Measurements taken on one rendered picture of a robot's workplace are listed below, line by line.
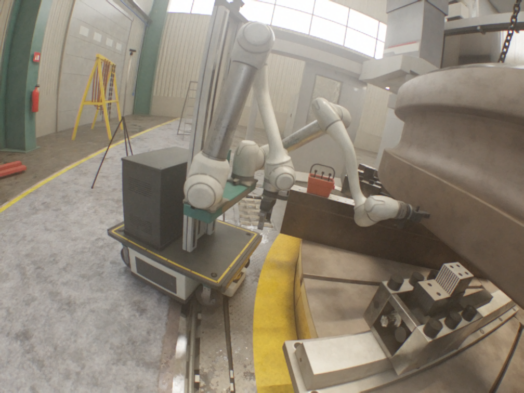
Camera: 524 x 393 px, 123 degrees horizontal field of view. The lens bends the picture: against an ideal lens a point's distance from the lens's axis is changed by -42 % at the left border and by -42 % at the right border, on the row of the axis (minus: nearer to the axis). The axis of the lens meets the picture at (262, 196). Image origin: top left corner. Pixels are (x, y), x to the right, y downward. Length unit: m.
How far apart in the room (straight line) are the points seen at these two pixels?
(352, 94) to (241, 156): 3.79
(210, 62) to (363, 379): 1.59
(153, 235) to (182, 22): 14.89
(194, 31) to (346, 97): 11.93
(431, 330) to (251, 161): 1.31
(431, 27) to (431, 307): 4.48
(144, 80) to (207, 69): 14.07
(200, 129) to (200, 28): 14.40
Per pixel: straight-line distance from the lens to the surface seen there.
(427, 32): 4.76
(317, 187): 1.80
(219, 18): 1.34
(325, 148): 4.90
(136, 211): 1.56
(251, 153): 1.54
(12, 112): 6.73
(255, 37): 0.87
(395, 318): 1.10
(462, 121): 1.56
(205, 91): 1.27
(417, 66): 4.30
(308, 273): 1.59
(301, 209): 1.85
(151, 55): 15.42
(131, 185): 1.53
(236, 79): 0.90
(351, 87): 5.05
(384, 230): 1.98
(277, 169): 0.94
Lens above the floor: 1.22
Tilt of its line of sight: 20 degrees down
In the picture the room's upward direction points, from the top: 11 degrees clockwise
